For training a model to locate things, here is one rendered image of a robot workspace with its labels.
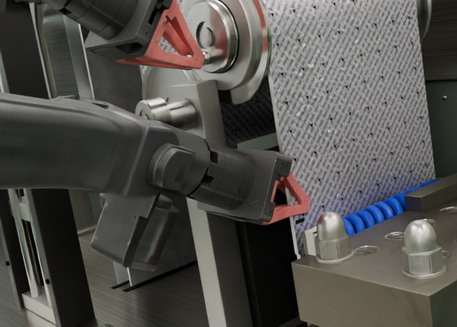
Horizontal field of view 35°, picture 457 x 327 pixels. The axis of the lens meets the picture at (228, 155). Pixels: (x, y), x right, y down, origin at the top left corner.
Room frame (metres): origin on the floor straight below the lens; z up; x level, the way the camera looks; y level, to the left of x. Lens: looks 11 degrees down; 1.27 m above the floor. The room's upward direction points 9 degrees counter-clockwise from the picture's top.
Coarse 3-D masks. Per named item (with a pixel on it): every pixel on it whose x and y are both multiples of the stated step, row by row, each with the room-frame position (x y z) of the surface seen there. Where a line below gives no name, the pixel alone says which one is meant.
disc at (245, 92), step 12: (252, 0) 0.72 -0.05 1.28; (252, 12) 0.72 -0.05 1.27; (264, 12) 0.71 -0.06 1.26; (264, 24) 0.71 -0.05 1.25; (264, 36) 0.71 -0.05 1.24; (264, 48) 0.71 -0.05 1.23; (264, 60) 0.71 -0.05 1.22; (192, 72) 0.82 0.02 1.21; (252, 72) 0.73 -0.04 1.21; (264, 72) 0.72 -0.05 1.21; (252, 84) 0.73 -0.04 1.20; (228, 96) 0.77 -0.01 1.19; (240, 96) 0.75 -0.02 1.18; (252, 96) 0.74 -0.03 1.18
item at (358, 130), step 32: (352, 64) 0.79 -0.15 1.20; (384, 64) 0.82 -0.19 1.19; (416, 64) 0.85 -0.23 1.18; (288, 96) 0.73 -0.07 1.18; (320, 96) 0.75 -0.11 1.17; (352, 96) 0.78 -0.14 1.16; (384, 96) 0.81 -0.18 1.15; (416, 96) 0.85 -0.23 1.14; (288, 128) 0.72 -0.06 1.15; (320, 128) 0.75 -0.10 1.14; (352, 128) 0.78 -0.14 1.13; (384, 128) 0.81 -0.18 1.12; (416, 128) 0.84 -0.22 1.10; (320, 160) 0.75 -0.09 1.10; (352, 160) 0.77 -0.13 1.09; (384, 160) 0.80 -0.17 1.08; (416, 160) 0.84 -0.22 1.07; (288, 192) 0.72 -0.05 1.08; (320, 192) 0.74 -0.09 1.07; (352, 192) 0.77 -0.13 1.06; (384, 192) 0.80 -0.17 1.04
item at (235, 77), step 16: (192, 0) 0.78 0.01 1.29; (224, 0) 0.74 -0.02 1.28; (240, 0) 0.72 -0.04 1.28; (416, 0) 0.87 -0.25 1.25; (240, 16) 0.72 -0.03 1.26; (240, 32) 0.73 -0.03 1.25; (256, 32) 0.72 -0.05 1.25; (240, 48) 0.73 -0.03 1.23; (256, 48) 0.72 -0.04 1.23; (240, 64) 0.73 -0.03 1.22; (224, 80) 0.76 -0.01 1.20; (240, 80) 0.74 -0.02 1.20
